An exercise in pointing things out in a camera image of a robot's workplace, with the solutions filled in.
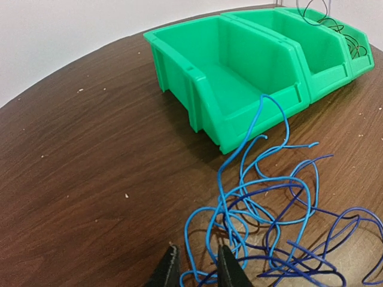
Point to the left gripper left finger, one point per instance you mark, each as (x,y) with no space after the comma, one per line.
(167,272)

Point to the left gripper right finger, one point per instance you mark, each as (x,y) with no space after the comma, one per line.
(230,273)

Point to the green bin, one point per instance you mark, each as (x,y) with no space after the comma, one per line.
(232,79)
(321,52)
(357,45)

